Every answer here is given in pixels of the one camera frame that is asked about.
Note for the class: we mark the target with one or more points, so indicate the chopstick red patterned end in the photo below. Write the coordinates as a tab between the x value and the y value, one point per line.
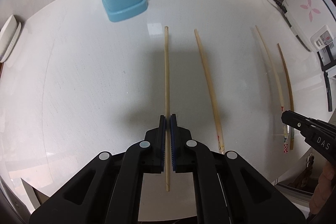
212	93

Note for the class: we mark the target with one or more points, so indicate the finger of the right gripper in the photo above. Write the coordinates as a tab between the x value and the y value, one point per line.
299	122

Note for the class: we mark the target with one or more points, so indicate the large white bowl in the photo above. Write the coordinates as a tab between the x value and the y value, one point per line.
7	32

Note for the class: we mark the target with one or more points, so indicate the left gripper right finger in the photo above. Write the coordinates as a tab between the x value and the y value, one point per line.
227	188

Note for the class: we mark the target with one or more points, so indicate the dark bamboo chopstick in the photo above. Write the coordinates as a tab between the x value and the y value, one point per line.
290	95

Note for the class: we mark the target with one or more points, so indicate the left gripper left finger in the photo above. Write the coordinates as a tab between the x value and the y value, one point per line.
108	189

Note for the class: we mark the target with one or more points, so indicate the white rice cooker pink flowers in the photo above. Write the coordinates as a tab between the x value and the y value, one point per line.
312	21

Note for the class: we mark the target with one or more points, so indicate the white plate under bowl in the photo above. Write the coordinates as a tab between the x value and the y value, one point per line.
12	43

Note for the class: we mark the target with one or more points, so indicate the pale chopstick patterned end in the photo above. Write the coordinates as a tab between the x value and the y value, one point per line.
275	89

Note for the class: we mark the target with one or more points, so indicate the person right hand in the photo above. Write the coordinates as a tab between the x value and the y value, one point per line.
323	190

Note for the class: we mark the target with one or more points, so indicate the pale plain wooden chopstick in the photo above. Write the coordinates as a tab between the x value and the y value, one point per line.
167	110

